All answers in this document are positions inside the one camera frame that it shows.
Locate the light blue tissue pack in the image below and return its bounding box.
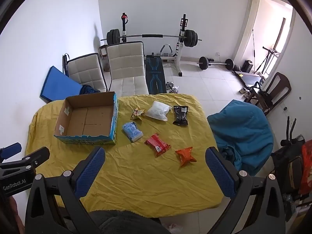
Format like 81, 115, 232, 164
122, 122, 143, 143

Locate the orange snack bag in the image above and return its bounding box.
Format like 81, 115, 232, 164
175, 147, 197, 167

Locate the yellow patterned snack bag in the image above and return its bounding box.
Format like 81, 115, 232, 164
131, 107, 145, 121

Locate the red snack packet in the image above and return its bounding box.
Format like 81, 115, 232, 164
144, 133, 171, 157

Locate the white soft pouch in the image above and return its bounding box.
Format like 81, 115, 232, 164
145, 101, 171, 121

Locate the black snack packet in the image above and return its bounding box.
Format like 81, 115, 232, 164
173, 106, 188, 126

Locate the black backpack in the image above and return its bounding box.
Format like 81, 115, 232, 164
271, 116, 307, 196

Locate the open cardboard box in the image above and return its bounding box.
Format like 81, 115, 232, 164
54, 91, 118, 145

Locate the blue foam mat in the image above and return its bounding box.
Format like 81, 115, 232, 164
40, 66, 82, 102

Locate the dark blue knitted cloth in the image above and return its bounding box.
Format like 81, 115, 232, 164
79, 85, 100, 95

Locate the teal bean bag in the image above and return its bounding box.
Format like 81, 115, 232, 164
207, 99, 274, 176

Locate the white padded chair left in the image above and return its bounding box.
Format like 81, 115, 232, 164
66, 53, 108, 92

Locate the white padded chair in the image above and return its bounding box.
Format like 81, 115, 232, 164
66, 53, 108, 92
106, 41, 149, 97

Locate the yellow tablecloth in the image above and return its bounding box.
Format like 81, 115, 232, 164
25, 94, 223, 218

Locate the white padded chair right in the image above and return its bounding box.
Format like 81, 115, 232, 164
106, 41, 149, 97

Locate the dark wooden chair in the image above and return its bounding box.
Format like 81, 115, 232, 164
244, 72, 291, 116

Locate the black treadmill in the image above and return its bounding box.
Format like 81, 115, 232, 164
234, 71, 265, 88

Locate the black blue bench pad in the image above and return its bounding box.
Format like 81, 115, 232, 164
145, 55, 167, 95

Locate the chrome dumbbell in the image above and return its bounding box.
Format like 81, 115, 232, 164
166, 82, 179, 94

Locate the floor barbell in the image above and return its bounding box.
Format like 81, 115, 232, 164
197, 57, 235, 70

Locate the barbell on rack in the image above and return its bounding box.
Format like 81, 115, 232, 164
101, 29, 202, 48

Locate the white weight bench rack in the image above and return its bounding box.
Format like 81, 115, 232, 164
121, 13, 188, 77

